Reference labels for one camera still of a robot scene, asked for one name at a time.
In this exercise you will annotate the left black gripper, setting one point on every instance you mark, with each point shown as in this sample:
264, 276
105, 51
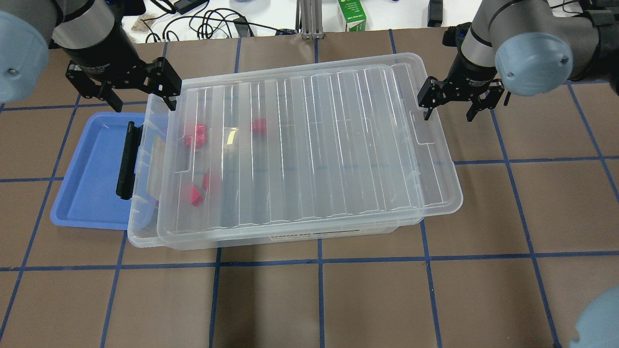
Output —
104, 59

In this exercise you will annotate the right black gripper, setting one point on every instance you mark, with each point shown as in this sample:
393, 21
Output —
472, 71

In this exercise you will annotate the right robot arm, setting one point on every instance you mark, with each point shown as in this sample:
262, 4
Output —
521, 47

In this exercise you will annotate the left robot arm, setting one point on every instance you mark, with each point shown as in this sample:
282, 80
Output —
102, 58

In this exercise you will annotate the red block upper left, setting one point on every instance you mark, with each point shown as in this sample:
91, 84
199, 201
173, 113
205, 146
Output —
197, 137

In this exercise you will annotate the red block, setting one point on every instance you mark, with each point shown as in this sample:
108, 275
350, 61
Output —
259, 127
196, 196
197, 137

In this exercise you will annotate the blue plastic tray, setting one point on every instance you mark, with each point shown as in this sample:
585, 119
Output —
87, 197

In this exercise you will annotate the red block lower left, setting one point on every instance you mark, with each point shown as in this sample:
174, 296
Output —
196, 196

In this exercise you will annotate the red block upper middle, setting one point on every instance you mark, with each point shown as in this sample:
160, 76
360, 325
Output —
259, 127

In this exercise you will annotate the clear plastic storage box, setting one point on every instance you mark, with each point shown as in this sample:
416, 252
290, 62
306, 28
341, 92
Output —
150, 183

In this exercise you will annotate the green white carton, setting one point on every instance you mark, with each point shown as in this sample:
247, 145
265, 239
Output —
352, 15

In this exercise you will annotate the black box latch handle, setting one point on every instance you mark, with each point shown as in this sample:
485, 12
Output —
126, 174

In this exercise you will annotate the aluminium frame post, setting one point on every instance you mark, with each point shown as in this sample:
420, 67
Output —
309, 19

